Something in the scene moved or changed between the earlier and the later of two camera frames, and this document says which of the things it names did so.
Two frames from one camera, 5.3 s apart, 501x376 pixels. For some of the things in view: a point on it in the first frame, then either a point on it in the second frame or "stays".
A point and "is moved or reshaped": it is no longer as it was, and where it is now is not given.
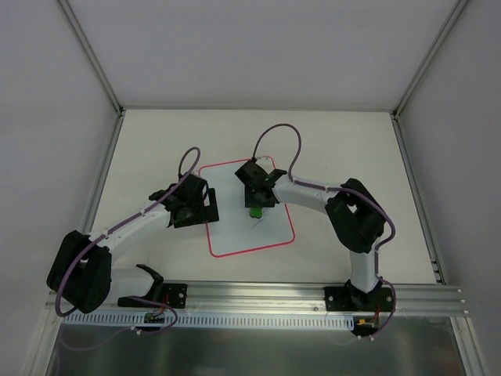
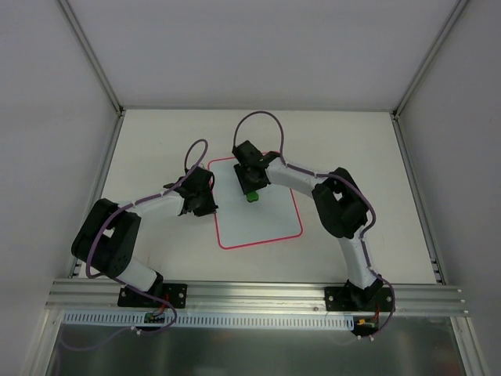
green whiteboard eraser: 256,211 is moved or reshaped
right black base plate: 351,298 stays
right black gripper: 256,200 to 251,183
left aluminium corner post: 92,57 stays
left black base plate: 174,295 stays
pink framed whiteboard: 236,231 is moved or reshaped
